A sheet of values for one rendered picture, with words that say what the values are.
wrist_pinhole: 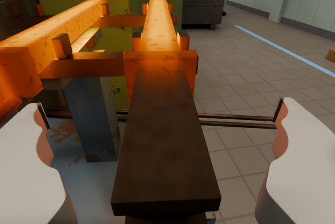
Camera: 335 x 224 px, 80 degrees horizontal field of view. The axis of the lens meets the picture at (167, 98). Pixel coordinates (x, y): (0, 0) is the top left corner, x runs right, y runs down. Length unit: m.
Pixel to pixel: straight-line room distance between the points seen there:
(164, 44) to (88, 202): 0.30
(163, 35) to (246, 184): 1.12
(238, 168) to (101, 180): 1.00
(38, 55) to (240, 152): 1.30
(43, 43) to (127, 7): 0.42
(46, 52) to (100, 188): 0.26
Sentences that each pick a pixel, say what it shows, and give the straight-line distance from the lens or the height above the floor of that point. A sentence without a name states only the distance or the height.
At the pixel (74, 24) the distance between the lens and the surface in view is 0.29.
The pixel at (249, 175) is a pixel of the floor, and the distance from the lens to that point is 1.30.
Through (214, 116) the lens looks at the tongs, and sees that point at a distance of 0.53.
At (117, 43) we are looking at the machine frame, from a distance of 0.64.
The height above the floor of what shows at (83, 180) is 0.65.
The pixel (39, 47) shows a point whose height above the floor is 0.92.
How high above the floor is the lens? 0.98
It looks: 33 degrees down
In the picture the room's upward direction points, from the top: straight up
